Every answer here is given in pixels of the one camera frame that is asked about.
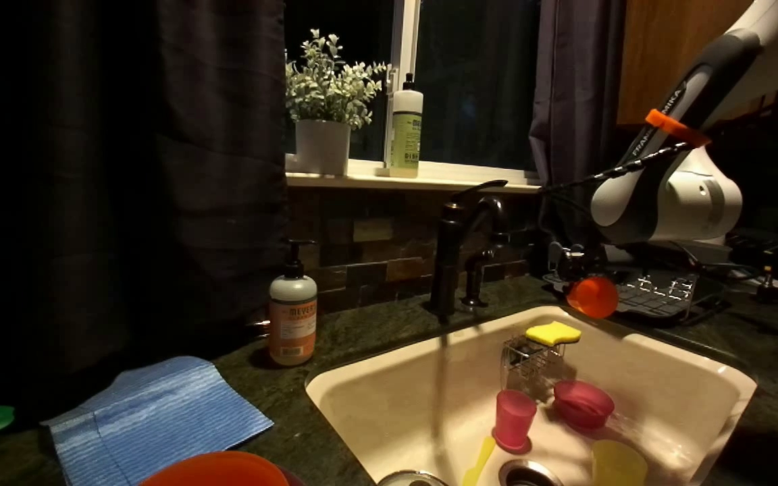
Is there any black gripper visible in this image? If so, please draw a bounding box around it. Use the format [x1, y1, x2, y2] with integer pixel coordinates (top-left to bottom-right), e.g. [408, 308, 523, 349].
[545, 234, 612, 284]

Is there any pink plastic cup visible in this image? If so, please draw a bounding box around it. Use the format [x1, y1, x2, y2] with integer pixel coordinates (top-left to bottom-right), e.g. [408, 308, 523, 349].
[491, 386, 539, 455]

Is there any metal sink drain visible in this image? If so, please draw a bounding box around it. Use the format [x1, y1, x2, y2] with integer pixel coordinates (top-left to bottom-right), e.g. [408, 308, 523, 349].
[498, 455, 568, 486]

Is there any white kitchen sink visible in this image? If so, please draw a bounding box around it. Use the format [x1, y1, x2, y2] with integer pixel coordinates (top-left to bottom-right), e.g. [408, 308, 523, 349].
[303, 301, 758, 486]

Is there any yellow sponge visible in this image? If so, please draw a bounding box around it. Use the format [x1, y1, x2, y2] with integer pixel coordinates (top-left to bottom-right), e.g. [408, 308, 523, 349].
[522, 318, 587, 349]

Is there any black kitchen faucet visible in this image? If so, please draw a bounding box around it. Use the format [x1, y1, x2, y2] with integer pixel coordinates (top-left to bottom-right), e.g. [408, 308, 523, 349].
[427, 177, 512, 326]

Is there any narrow dark curtain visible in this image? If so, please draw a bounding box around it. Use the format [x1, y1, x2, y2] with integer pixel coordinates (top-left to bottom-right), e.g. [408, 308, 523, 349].
[527, 0, 630, 196]

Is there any green dish soap bottle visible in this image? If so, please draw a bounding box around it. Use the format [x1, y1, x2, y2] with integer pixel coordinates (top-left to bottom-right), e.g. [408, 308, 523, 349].
[384, 69, 427, 181]

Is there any yellow plastic utensil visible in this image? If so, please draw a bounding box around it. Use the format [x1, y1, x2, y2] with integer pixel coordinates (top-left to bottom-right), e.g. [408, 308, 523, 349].
[458, 435, 499, 486]

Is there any glass pot lid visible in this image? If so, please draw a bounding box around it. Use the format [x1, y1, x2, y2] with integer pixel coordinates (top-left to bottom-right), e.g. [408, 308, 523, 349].
[375, 467, 450, 486]

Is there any potted plant white pot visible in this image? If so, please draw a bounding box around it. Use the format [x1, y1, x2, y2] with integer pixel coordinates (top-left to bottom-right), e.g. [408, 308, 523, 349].
[280, 26, 391, 177]

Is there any orange label soap dispenser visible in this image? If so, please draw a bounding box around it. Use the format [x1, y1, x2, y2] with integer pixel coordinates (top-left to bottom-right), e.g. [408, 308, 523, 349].
[264, 241, 321, 369]

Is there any orange plastic bowl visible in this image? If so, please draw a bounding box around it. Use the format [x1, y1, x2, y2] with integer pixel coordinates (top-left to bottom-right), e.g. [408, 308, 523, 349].
[140, 449, 295, 486]

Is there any large dark curtain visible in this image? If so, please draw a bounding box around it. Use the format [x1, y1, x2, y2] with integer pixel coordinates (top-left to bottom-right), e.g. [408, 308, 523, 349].
[0, 0, 292, 407]

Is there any blue cleaning cloth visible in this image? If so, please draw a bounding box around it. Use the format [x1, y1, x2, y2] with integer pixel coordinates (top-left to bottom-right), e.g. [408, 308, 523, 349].
[44, 353, 276, 486]

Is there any metal wire dish rack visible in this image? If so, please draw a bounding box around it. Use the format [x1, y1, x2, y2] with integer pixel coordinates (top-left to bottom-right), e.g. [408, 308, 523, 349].
[615, 262, 726, 323]

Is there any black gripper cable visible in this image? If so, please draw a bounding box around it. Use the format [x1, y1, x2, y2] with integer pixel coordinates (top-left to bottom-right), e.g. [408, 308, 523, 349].
[539, 137, 708, 196]

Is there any wire sponge caddy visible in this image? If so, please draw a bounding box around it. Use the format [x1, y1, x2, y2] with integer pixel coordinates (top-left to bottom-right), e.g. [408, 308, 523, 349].
[499, 334, 581, 404]

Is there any orange cable clip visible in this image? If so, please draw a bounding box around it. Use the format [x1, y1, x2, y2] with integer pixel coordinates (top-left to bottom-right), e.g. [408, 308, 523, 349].
[643, 106, 712, 152]

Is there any white window frame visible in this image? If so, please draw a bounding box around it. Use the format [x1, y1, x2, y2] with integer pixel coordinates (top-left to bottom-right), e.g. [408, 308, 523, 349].
[280, 0, 545, 196]

